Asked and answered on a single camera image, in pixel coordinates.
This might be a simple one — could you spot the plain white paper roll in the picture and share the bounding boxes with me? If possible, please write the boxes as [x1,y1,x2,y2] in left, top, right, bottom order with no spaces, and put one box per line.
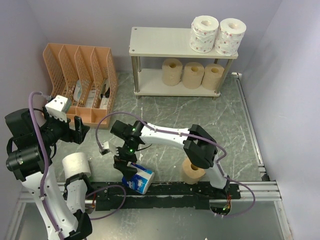
[62,152,92,179]

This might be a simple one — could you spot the white dotted roll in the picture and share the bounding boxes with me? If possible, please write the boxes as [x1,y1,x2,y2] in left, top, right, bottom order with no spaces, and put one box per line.
[214,18,247,57]
[189,15,219,53]

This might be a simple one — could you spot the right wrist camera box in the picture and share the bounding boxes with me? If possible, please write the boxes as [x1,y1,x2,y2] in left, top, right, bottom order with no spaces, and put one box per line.
[99,141,119,156]

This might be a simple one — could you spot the orange plastic file organizer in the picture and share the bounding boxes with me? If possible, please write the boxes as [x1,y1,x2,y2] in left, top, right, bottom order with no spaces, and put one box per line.
[43,43,118,129]

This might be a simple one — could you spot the aluminium rail front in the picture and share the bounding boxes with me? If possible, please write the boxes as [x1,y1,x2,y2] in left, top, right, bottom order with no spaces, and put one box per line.
[18,181,282,203]

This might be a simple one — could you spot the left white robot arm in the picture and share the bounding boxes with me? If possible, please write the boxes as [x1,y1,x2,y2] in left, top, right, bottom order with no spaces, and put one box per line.
[5,108,94,240]

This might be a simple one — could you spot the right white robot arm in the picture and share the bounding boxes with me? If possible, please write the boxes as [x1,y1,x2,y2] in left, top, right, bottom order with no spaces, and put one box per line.
[110,120,230,199]

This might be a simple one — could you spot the brown roll sideways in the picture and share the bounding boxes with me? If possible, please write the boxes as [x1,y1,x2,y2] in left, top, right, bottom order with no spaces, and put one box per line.
[162,58,183,86]

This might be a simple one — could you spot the black tool in organizer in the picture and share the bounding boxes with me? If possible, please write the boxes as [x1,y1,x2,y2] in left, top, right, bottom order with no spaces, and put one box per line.
[99,84,111,99]

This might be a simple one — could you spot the white packets in organizer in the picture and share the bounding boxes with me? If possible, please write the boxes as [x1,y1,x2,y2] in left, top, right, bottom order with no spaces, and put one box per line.
[72,79,111,110]

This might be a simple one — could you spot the white two-tier shelf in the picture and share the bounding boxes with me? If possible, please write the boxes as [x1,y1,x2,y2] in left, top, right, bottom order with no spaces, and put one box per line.
[129,26,239,98]

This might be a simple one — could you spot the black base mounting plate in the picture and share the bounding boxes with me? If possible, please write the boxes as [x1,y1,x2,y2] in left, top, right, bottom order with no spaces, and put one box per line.
[95,181,241,211]

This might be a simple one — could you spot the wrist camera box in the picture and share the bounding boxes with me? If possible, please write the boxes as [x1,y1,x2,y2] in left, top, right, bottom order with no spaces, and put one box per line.
[99,141,119,156]
[45,95,72,122]

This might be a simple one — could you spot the blue paper roll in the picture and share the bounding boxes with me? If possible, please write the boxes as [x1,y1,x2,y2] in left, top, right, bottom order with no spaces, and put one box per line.
[122,162,155,195]

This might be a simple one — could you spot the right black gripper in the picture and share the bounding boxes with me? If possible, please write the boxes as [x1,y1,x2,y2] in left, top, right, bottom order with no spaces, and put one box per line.
[111,140,139,182]

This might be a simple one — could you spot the brown roll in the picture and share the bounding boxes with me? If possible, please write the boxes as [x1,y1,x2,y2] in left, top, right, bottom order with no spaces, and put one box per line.
[201,63,225,91]
[182,62,205,89]
[181,158,206,185]

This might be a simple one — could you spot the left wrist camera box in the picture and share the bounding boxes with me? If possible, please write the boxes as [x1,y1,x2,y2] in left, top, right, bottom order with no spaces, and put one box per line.
[45,95,72,122]

